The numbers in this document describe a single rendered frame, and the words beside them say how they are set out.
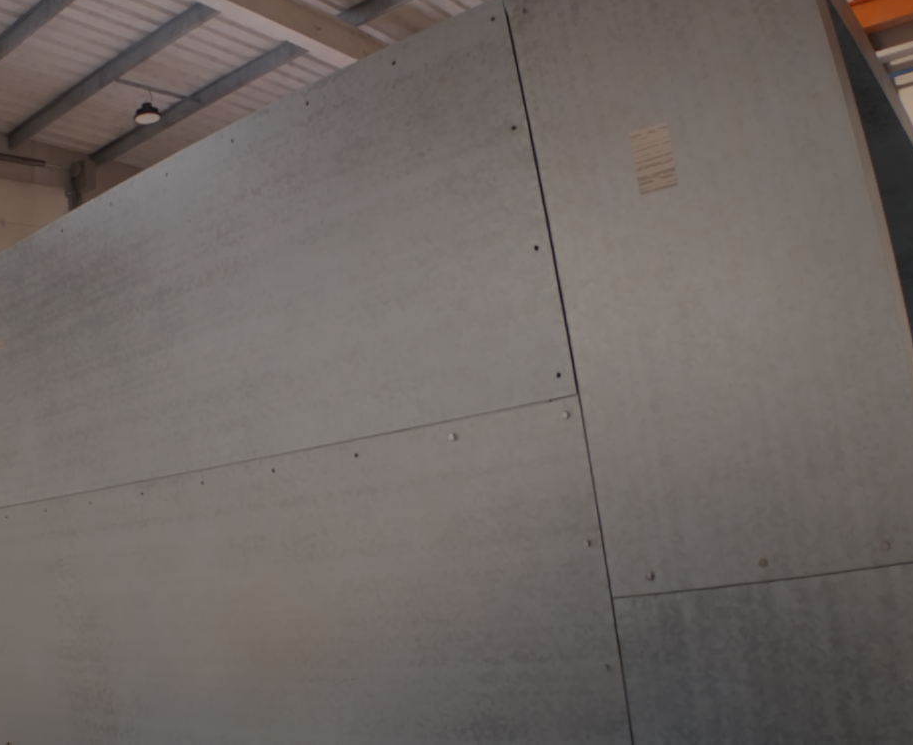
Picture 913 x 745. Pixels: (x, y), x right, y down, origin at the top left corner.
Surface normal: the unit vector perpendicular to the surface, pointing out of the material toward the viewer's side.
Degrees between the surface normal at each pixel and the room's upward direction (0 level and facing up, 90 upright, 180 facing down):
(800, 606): 90
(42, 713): 90
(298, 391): 90
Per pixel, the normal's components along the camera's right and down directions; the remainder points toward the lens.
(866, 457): -0.55, -0.01
